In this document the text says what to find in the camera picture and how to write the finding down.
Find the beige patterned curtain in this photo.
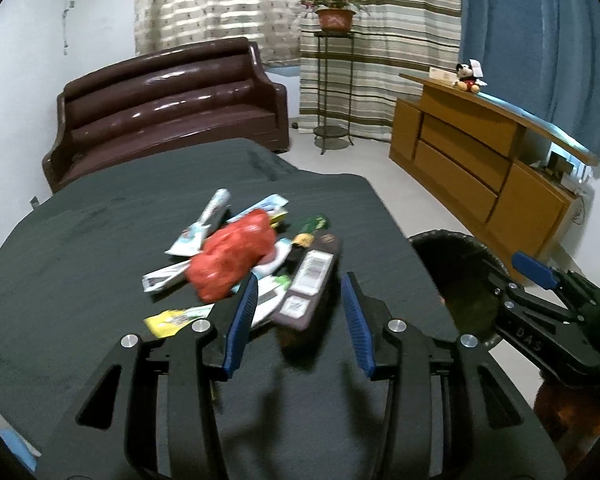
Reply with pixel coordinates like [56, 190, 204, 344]
[132, 0, 303, 68]

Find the brown leather sofa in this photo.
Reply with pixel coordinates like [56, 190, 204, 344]
[42, 37, 291, 193]

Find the green brown striped curtain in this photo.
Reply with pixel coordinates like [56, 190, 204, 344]
[297, 0, 463, 143]

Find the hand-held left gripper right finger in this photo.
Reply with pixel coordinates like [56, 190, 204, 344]
[341, 272, 567, 480]

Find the dark green packet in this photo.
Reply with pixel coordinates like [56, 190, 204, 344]
[292, 215, 328, 248]

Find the green white wrapper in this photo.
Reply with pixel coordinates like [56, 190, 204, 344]
[227, 194, 289, 228]

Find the dark grey table cloth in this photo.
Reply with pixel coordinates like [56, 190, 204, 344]
[0, 137, 461, 480]

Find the black waste bin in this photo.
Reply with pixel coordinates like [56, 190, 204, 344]
[409, 230, 541, 351]

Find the mouse plush toy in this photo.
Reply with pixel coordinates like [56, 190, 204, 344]
[452, 59, 488, 93]

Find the blue curtain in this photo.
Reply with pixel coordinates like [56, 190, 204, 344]
[457, 0, 600, 161]

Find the dark brown labelled box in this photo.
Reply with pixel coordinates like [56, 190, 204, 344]
[271, 232, 342, 331]

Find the white toothpaste tube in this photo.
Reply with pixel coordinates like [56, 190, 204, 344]
[165, 188, 231, 257]

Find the white striped wrapper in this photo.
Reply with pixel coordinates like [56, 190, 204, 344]
[142, 259, 196, 293]

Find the white blue packet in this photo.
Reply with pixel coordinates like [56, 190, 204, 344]
[230, 275, 293, 331]

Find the black metal plant stand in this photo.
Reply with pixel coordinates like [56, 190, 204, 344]
[312, 30, 356, 155]

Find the white wall conduit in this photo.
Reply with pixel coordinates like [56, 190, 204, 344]
[62, 0, 76, 56]

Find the wooden cabinet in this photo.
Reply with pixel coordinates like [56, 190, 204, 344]
[389, 72, 600, 286]

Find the red plastic bag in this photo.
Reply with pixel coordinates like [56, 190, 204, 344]
[186, 210, 276, 303]

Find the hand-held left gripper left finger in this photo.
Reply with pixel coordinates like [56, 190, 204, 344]
[37, 274, 259, 480]

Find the yellow packet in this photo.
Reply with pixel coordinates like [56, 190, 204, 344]
[144, 305, 216, 338]

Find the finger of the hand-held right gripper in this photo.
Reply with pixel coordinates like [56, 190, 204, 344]
[511, 252, 600, 313]
[487, 260, 600, 386]

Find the potted plant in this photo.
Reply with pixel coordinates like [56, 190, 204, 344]
[300, 0, 371, 32]

